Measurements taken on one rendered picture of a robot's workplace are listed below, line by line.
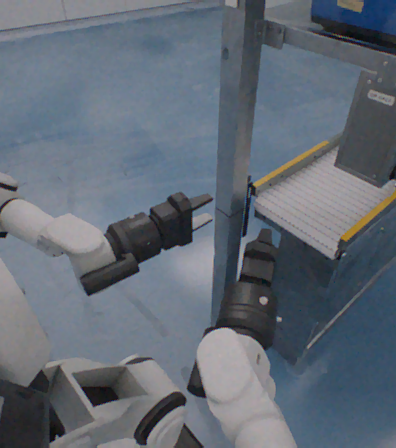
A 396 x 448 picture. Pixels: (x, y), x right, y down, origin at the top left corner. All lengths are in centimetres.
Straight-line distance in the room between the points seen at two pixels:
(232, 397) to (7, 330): 25
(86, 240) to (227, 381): 32
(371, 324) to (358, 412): 42
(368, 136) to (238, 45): 30
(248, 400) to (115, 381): 50
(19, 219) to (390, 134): 68
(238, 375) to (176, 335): 128
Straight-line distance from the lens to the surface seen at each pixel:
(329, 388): 171
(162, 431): 93
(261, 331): 55
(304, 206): 104
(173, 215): 69
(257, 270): 60
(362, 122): 76
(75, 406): 79
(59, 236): 67
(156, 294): 187
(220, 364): 49
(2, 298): 38
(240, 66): 81
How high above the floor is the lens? 149
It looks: 43 degrees down
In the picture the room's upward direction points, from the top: straight up
